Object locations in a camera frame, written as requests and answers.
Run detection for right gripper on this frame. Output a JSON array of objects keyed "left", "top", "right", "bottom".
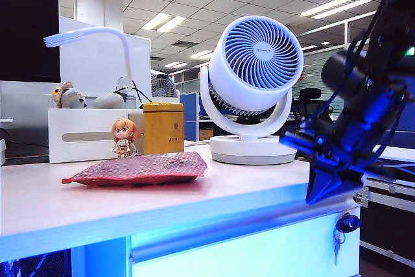
[{"left": 280, "top": 78, "right": 406, "bottom": 203}]

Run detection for white drawer silver handle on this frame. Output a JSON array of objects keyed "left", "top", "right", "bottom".
[{"left": 129, "top": 207, "right": 361, "bottom": 277}]

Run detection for keys with blue fob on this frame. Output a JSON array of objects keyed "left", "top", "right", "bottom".
[{"left": 333, "top": 213, "right": 361, "bottom": 265}]

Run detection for black aluminium flight case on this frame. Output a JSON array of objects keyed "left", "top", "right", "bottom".
[{"left": 353, "top": 176, "right": 415, "bottom": 265}]

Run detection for white flat board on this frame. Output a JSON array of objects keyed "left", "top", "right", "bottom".
[{"left": 382, "top": 146, "right": 415, "bottom": 163}]

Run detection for black office chair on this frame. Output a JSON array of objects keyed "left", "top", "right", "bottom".
[{"left": 291, "top": 88, "right": 335, "bottom": 128}]

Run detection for white desk fan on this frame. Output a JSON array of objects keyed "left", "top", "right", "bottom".
[{"left": 199, "top": 16, "right": 305, "bottom": 165}]

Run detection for blue office partition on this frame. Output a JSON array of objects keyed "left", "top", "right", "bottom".
[{"left": 180, "top": 91, "right": 199, "bottom": 141}]

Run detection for fluorescent ceiling light panel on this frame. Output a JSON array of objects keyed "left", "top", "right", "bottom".
[
  {"left": 298, "top": 0, "right": 372, "bottom": 20},
  {"left": 141, "top": 12, "right": 187, "bottom": 34}
]

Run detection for yellow bamboo canister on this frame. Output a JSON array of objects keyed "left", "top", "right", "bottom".
[{"left": 142, "top": 102, "right": 185, "bottom": 155}]

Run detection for red mesh zipper pouch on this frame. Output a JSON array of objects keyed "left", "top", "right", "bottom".
[{"left": 61, "top": 151, "right": 208, "bottom": 187}]

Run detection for small white background fan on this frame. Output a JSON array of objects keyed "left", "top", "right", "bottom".
[{"left": 150, "top": 69, "right": 181, "bottom": 99}]

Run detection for orange haired anime figurine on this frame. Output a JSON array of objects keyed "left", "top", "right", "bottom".
[{"left": 111, "top": 118, "right": 143, "bottom": 159}]

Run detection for white gooseneck desk lamp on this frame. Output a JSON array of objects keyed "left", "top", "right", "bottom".
[{"left": 43, "top": 26, "right": 136, "bottom": 96}]

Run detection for white tissue box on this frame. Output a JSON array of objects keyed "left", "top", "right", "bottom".
[{"left": 47, "top": 108, "right": 145, "bottom": 164}]

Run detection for white tall cabinet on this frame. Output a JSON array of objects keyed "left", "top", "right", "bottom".
[{"left": 58, "top": 16, "right": 152, "bottom": 98}]

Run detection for grey plush toy yellow flower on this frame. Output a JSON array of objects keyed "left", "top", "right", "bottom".
[{"left": 51, "top": 81, "right": 88, "bottom": 109}]

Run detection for white desk divider panel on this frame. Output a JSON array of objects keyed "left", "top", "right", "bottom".
[{"left": 0, "top": 80, "right": 62, "bottom": 156}]

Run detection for black monitor screen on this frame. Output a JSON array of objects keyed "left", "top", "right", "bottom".
[{"left": 0, "top": 0, "right": 62, "bottom": 83}]

